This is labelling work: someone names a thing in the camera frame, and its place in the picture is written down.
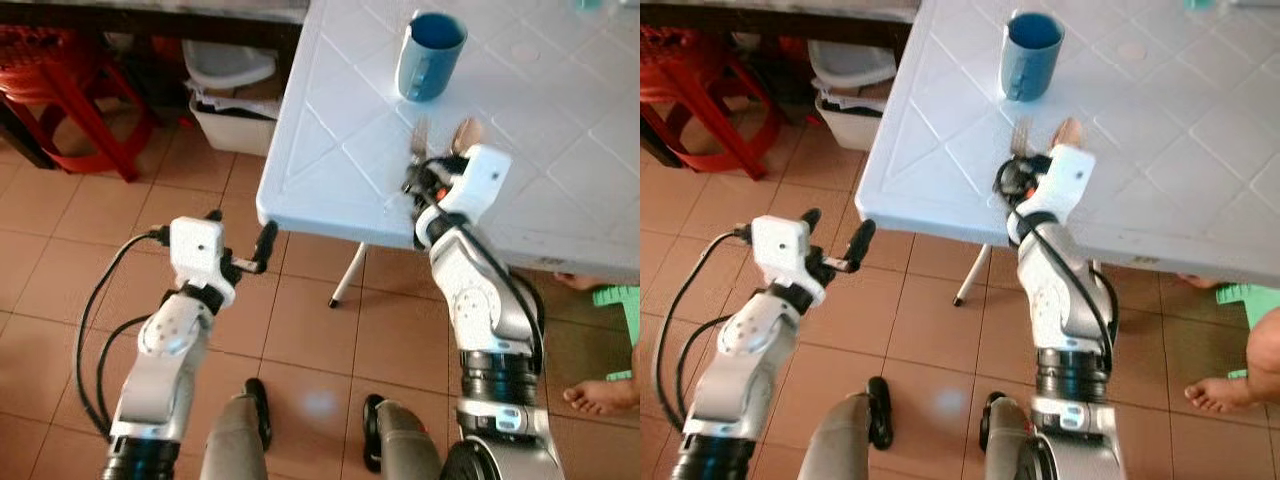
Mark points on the silver metal fork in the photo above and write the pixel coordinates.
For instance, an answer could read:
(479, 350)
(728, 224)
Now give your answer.
(419, 138)
(1021, 135)

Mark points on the tan wooden spoon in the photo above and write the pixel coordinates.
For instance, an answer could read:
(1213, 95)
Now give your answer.
(1070, 131)
(467, 133)

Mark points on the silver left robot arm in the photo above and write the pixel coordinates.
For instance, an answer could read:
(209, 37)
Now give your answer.
(165, 370)
(745, 370)

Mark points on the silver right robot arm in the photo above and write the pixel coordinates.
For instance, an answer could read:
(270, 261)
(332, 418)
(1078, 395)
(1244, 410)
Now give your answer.
(1065, 310)
(480, 300)

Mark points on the white plastic bin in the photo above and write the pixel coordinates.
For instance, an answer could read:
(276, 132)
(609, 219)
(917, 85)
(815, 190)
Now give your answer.
(850, 105)
(235, 110)

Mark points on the blue ceramic mug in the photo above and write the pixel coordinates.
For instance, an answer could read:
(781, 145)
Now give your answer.
(430, 60)
(1032, 60)

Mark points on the white plastic table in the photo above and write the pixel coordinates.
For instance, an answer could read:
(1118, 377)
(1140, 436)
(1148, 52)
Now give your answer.
(1170, 130)
(560, 120)

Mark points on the grey left robot leg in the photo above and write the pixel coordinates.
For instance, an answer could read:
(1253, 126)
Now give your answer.
(850, 435)
(235, 435)

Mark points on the grey robot leg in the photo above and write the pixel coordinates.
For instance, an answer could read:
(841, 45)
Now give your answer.
(1010, 440)
(235, 435)
(405, 440)
(850, 435)

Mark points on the bare person foot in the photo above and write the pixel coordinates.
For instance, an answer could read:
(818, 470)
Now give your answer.
(580, 281)
(1250, 370)
(605, 397)
(1200, 281)

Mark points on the red plastic stool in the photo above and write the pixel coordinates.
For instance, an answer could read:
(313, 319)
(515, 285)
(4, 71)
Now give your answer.
(690, 80)
(70, 80)

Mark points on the dark wooden table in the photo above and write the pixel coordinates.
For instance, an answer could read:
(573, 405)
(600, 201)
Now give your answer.
(150, 18)
(780, 15)

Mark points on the green plastic stool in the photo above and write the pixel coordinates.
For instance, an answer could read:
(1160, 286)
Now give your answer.
(620, 310)
(1245, 300)

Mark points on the grey right robot leg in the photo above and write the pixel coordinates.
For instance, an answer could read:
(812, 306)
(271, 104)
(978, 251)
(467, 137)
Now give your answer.
(1010, 440)
(405, 440)

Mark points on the small teal object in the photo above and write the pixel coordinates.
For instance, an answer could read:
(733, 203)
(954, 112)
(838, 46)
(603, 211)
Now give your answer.
(1200, 4)
(589, 4)

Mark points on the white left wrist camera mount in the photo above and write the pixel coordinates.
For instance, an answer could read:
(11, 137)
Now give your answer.
(782, 250)
(197, 252)

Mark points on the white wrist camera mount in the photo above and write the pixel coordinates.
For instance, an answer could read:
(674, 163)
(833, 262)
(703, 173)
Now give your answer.
(197, 252)
(480, 180)
(782, 250)
(1068, 178)

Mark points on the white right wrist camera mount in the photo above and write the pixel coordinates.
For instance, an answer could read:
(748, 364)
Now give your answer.
(1068, 178)
(480, 180)

